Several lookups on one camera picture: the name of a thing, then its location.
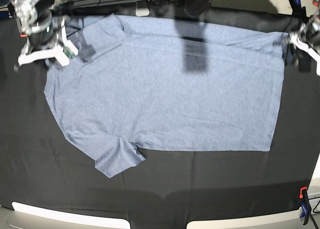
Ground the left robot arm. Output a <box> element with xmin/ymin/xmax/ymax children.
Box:
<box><xmin>298</xmin><ymin>0</ymin><xmax>320</xmax><ymax>46</ymax></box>

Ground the blue-grey t-shirt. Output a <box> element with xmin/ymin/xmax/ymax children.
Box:
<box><xmin>44</xmin><ymin>14</ymin><xmax>286</xmax><ymax>178</ymax></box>

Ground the blue bar clamp far-right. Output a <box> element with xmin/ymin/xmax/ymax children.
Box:
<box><xmin>288</xmin><ymin>0</ymin><xmax>306</xmax><ymax>17</ymax></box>

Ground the blue orange clamp near-right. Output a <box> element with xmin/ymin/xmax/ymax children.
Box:
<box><xmin>299</xmin><ymin>186</ymin><xmax>320</xmax><ymax>229</ymax></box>

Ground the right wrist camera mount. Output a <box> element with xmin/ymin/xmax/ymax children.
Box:
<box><xmin>13</xmin><ymin>16</ymin><xmax>79</xmax><ymax>72</ymax></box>

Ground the orange black clamp far-left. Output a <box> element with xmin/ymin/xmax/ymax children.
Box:
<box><xmin>17</xmin><ymin>19</ymin><xmax>27</xmax><ymax>38</ymax></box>

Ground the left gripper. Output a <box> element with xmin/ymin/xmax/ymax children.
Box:
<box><xmin>298</xmin><ymin>22</ymin><xmax>320</xmax><ymax>43</ymax></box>

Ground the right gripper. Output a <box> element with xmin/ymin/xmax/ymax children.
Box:
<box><xmin>24</xmin><ymin>18</ymin><xmax>64</xmax><ymax>51</ymax></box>

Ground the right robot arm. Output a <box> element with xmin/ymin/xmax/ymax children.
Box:
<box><xmin>9</xmin><ymin>0</ymin><xmax>65</xmax><ymax>55</ymax></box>

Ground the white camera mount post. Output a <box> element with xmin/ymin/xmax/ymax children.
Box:
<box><xmin>135</xmin><ymin>0</ymin><xmax>150</xmax><ymax>17</ymax></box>

